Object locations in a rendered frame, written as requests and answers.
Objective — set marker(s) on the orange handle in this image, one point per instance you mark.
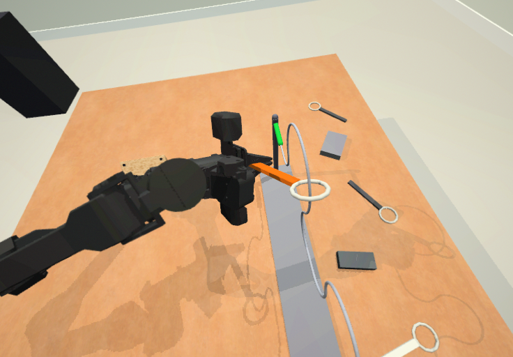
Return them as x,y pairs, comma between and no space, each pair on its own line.
291,181

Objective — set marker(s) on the white loop with flat bar handle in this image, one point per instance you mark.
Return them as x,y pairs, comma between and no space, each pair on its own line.
413,344

